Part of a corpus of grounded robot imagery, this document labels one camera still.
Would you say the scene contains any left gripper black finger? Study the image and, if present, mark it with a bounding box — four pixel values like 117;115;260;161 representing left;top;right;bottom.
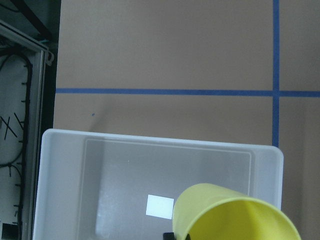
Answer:
162;232;191;240

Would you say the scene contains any yellow plastic cup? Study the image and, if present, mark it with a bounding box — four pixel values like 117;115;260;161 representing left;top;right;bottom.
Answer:
172;183;301;240

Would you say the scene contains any clear plastic box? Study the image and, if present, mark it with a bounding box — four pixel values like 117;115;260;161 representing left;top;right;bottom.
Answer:
32;129;284;240

